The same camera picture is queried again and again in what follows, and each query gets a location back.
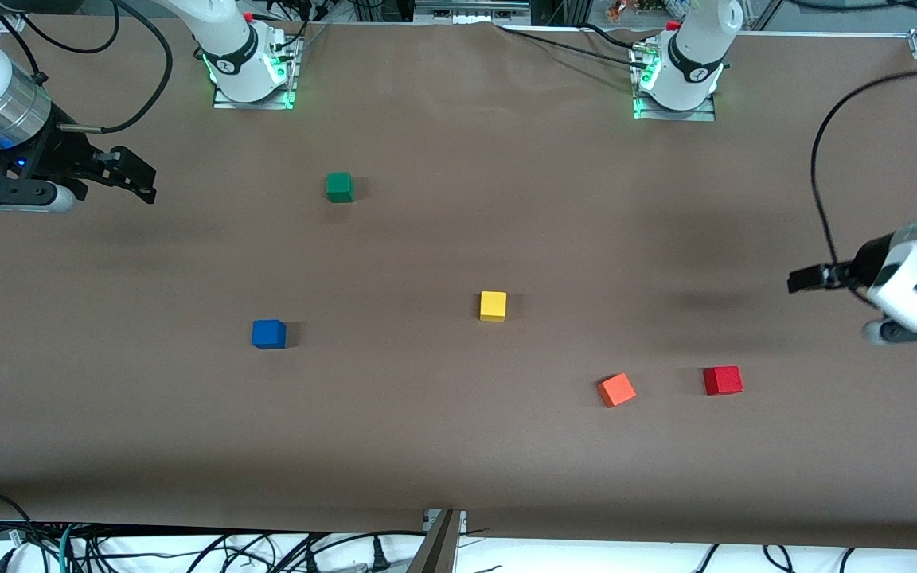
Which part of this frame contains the red cube block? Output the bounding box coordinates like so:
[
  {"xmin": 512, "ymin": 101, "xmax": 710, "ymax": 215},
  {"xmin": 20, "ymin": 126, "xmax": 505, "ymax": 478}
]
[{"xmin": 703, "ymin": 365, "xmax": 744, "ymax": 397}]

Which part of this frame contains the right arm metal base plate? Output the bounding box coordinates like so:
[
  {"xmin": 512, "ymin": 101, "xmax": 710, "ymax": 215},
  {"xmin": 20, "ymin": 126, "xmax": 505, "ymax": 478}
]
[{"xmin": 212, "ymin": 36, "xmax": 298, "ymax": 111}]

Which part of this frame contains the brown table cover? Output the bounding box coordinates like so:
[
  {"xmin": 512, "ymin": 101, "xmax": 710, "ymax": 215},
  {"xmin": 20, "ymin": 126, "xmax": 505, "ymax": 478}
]
[{"xmin": 0, "ymin": 16, "xmax": 917, "ymax": 550}]

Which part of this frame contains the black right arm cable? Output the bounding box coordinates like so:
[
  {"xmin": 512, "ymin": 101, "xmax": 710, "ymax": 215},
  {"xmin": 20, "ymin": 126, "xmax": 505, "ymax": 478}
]
[{"xmin": 0, "ymin": 0, "xmax": 174, "ymax": 134}]

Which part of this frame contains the blue cube block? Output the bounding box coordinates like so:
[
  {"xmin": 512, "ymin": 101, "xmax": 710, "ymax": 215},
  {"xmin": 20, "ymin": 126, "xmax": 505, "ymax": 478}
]
[{"xmin": 252, "ymin": 319, "xmax": 287, "ymax": 350}]

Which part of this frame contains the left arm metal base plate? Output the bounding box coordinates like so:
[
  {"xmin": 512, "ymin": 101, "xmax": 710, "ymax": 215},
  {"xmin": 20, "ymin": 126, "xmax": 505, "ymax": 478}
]
[{"xmin": 632, "ymin": 48, "xmax": 718, "ymax": 123}]

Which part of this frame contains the metal camera post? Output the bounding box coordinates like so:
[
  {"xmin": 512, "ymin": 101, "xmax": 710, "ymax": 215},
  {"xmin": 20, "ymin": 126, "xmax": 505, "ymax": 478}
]
[{"xmin": 407, "ymin": 508, "xmax": 469, "ymax": 573}]

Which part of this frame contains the black table cable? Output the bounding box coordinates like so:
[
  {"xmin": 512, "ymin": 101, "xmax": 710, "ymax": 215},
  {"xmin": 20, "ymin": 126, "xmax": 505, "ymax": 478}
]
[
  {"xmin": 578, "ymin": 22, "xmax": 638, "ymax": 50},
  {"xmin": 493, "ymin": 22, "xmax": 650, "ymax": 68}
]

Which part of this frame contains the orange cube block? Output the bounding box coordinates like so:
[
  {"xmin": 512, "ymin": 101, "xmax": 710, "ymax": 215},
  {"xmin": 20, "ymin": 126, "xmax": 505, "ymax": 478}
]
[{"xmin": 597, "ymin": 372, "xmax": 638, "ymax": 409}]

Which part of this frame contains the silver metal box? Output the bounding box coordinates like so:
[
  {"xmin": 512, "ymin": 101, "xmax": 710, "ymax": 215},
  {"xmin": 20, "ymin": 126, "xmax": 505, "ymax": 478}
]
[{"xmin": 415, "ymin": 0, "xmax": 531, "ymax": 25}]

